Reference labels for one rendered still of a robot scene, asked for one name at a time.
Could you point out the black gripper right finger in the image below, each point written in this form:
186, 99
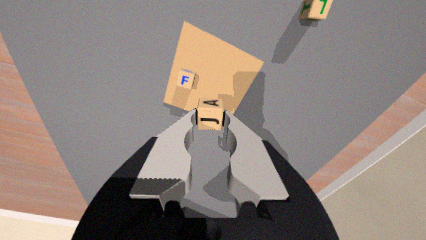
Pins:
258, 173

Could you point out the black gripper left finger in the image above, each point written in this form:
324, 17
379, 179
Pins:
160, 171

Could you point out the tan flat mat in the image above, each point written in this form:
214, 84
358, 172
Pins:
222, 70

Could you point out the tan wooden letter block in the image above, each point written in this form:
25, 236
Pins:
314, 10
185, 78
210, 114

